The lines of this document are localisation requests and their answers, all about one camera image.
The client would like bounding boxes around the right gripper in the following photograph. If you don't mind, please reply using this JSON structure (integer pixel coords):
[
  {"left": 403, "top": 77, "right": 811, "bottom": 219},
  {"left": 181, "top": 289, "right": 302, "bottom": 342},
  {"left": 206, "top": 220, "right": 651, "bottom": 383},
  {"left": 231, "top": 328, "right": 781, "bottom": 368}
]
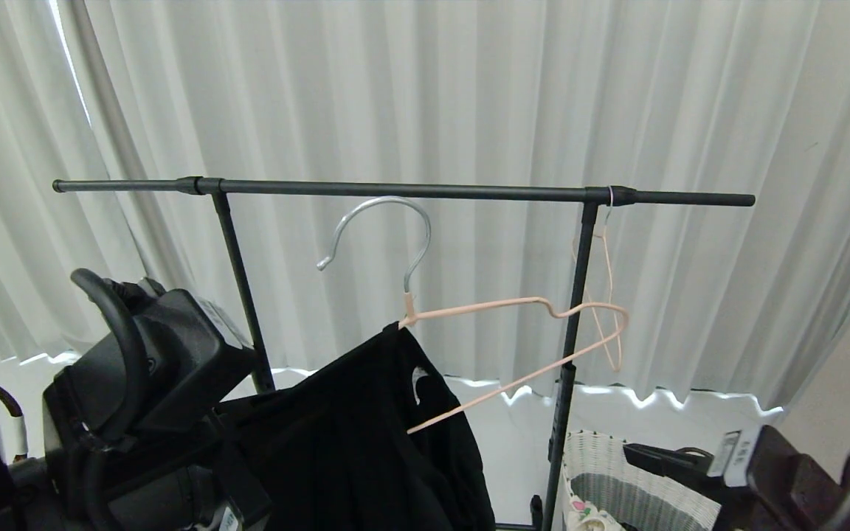
[{"left": 623, "top": 425, "right": 795, "bottom": 531}]

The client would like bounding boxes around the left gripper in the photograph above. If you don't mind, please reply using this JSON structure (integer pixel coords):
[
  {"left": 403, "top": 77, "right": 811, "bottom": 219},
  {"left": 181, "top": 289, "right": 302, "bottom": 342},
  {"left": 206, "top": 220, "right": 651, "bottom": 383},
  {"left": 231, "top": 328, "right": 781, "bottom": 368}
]
[{"left": 100, "top": 413, "right": 272, "bottom": 531}]

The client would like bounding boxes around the black sleeveless top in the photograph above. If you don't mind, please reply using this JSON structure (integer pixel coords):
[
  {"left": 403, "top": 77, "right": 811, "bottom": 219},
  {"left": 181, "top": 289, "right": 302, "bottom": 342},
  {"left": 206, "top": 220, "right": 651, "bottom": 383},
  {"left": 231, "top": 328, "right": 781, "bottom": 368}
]
[{"left": 237, "top": 322, "right": 497, "bottom": 531}]

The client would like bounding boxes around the pink clothes hanger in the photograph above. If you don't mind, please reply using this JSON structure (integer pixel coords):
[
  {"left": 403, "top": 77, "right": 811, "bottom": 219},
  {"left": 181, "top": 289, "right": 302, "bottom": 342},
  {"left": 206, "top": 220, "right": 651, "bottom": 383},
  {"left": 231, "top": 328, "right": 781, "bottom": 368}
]
[
  {"left": 317, "top": 196, "right": 629, "bottom": 434},
  {"left": 571, "top": 206, "right": 622, "bottom": 372}
]

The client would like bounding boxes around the white laundry basket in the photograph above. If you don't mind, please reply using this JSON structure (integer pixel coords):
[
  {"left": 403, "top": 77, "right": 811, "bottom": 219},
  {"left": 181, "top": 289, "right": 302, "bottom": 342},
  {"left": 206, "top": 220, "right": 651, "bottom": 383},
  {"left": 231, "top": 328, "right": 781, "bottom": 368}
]
[{"left": 562, "top": 430, "right": 725, "bottom": 531}]

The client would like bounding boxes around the black clothes rack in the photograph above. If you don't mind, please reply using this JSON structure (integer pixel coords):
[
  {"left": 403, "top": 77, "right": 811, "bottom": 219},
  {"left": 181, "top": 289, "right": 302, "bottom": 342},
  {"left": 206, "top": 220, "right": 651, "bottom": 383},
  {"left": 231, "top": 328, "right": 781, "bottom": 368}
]
[{"left": 52, "top": 177, "right": 756, "bottom": 531}]

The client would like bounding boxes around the white curtain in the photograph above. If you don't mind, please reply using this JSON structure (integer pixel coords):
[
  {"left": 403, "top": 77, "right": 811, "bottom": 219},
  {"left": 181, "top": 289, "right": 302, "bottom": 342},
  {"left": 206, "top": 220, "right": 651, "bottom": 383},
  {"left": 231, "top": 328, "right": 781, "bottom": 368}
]
[{"left": 0, "top": 0, "right": 850, "bottom": 414}]

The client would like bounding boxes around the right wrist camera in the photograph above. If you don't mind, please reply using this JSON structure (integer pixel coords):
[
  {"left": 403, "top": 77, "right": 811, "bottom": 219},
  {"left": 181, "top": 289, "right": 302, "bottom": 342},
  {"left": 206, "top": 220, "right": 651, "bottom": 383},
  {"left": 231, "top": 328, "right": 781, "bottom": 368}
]
[{"left": 783, "top": 442, "right": 850, "bottom": 531}]

